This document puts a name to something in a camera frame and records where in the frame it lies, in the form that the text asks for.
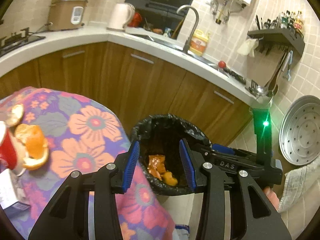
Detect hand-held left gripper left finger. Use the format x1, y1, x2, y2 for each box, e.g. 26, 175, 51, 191
28, 141, 140, 240

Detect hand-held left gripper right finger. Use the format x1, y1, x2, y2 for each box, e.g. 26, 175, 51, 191
179, 138, 292, 240

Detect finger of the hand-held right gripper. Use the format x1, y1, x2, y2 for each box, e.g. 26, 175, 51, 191
192, 147, 221, 162
211, 144, 237, 156

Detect orange snack wrapper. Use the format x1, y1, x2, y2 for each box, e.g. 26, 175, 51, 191
148, 154, 166, 180

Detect small orange peel piece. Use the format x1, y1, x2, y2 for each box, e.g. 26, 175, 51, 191
161, 170, 178, 186

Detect trash bin with black bag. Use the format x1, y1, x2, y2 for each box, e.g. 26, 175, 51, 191
129, 114, 213, 197

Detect large curled orange peel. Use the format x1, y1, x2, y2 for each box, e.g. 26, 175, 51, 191
14, 124, 50, 171

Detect white carton box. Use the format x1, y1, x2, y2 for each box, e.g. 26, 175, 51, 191
0, 170, 32, 210

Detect red paper cup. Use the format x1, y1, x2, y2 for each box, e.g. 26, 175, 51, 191
0, 120, 19, 170

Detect person's right hand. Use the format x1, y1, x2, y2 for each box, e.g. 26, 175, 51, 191
262, 186, 280, 212

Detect perforated metal steamer tray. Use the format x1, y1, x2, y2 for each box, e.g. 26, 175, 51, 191
279, 95, 320, 167

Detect metal ladle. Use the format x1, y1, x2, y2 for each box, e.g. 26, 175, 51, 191
255, 52, 288, 97

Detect grey towel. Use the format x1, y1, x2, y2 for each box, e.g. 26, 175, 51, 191
277, 159, 320, 213

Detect floral printed cloth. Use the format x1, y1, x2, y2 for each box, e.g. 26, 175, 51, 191
0, 86, 175, 240

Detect black dish brush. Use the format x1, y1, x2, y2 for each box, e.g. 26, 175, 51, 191
223, 67, 247, 84

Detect blue hanging peeler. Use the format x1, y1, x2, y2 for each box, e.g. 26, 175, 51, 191
282, 50, 293, 81

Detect wooden kitchen cabinet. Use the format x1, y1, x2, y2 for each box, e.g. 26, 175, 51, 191
0, 41, 253, 153

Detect white hanging gloves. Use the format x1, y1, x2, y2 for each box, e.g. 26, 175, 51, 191
236, 38, 258, 57

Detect yellow detergent bottle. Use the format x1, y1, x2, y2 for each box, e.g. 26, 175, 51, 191
189, 29, 210, 57

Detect metal sink faucet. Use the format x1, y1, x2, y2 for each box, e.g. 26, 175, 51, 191
176, 4, 200, 54

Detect row of condiment bottles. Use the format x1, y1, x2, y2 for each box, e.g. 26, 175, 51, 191
255, 10, 304, 34

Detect steel kitchen sink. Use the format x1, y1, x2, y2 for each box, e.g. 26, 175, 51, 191
130, 32, 215, 65

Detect water heater pipes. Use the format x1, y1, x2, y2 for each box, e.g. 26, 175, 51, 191
209, 0, 244, 24

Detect white electric kettle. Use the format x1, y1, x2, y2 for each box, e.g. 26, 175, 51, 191
107, 2, 135, 32

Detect brown rice cooker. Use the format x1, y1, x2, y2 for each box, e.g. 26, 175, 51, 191
47, 0, 88, 32

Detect black gas stove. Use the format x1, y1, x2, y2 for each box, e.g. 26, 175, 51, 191
0, 27, 47, 57

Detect black wall shelf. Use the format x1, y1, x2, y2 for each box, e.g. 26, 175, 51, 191
247, 27, 306, 58

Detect rice cooker power cord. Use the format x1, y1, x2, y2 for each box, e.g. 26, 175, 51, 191
32, 22, 53, 34

